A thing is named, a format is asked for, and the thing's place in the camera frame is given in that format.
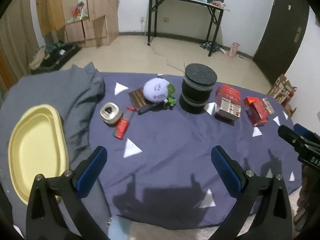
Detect round cream black container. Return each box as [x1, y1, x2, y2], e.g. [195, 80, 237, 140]
[100, 102, 123, 126]

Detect black cylindrical felt container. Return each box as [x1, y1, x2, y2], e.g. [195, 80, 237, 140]
[179, 63, 217, 114]

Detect red silver carton box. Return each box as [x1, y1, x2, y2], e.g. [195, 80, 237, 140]
[215, 83, 241, 121]

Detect open black suitcase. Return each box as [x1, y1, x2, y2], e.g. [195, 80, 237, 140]
[28, 41, 81, 75]

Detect dark brown cigarette box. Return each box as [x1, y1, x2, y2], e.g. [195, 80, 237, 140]
[129, 88, 161, 115]

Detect pink bottle on floor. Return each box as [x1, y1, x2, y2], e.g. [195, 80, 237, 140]
[228, 42, 240, 57]

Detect purple triangle-pattern bedsheet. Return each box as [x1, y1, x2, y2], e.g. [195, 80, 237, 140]
[67, 72, 304, 230]

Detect white plush toy green leaves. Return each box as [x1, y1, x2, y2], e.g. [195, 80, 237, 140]
[142, 76, 177, 109]

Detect grey crumpled cloth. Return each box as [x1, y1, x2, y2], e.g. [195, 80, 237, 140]
[0, 61, 106, 196]

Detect cardboard box by wall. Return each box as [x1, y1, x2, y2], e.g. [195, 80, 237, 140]
[267, 74, 297, 117]

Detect red cigarette box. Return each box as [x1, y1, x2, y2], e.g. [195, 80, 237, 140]
[244, 97, 274, 127]

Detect dark brown door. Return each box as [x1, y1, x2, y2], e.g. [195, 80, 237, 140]
[253, 0, 310, 84]

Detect yellow oval tray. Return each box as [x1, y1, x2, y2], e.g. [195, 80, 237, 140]
[8, 104, 69, 205]

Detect black folding table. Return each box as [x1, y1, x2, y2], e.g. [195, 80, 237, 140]
[145, 0, 229, 56]

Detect wooden cabinet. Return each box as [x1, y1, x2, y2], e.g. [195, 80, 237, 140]
[30, 0, 119, 47]

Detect red cylindrical can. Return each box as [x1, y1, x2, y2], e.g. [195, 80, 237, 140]
[113, 106, 136, 140]

